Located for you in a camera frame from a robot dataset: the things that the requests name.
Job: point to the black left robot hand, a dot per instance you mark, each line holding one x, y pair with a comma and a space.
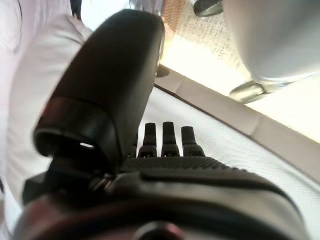
107, 87

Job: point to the brown wicker laundry basket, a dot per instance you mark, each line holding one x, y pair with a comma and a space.
172, 23

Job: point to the beige bed cover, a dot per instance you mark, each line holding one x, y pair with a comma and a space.
237, 155

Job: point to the grey striped area rug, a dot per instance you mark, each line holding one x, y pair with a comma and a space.
207, 37

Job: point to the silver left robot leg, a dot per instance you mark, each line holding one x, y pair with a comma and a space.
275, 37

